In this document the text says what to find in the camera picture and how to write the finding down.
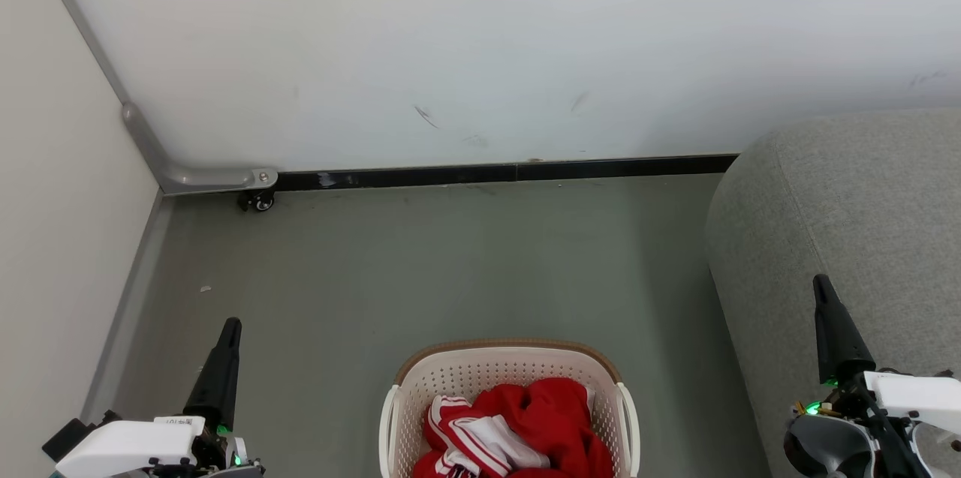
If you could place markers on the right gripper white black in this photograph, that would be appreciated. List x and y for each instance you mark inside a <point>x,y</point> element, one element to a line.
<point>908,395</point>

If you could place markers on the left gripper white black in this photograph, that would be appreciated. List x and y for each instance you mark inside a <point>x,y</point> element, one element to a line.
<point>128,444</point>

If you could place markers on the red garment with white stripes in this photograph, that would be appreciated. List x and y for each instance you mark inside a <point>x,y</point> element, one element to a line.
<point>480,440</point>

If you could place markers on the plain red garment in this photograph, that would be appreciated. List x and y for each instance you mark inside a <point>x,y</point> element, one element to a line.
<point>555,418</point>

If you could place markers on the white perforated basket brown rim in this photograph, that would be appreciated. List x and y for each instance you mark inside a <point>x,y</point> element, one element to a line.
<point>495,369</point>

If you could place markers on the black baseboard strip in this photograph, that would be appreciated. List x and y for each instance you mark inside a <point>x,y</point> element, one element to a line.
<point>450,175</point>

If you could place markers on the grey wall skirting strip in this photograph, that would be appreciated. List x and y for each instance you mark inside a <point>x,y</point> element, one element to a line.
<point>128,313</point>

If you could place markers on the grey metal frame tube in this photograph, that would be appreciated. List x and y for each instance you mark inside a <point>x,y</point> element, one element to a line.
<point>195,179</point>

